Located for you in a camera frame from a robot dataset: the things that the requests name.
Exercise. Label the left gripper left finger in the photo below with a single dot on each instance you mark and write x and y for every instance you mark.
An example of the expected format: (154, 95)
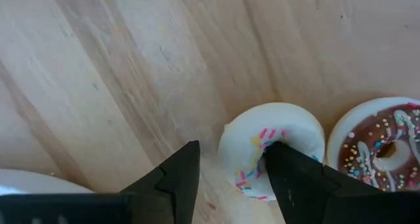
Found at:
(174, 191)

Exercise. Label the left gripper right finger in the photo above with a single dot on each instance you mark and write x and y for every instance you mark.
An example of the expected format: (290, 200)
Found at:
(311, 194)

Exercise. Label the chocolate sprinkle donut white base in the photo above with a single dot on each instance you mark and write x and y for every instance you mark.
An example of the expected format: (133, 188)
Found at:
(364, 142)

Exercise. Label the white frosted sprinkle donut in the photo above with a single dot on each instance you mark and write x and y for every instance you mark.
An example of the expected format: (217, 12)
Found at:
(243, 142)

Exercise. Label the white plate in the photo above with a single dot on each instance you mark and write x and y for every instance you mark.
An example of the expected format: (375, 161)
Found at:
(39, 183)

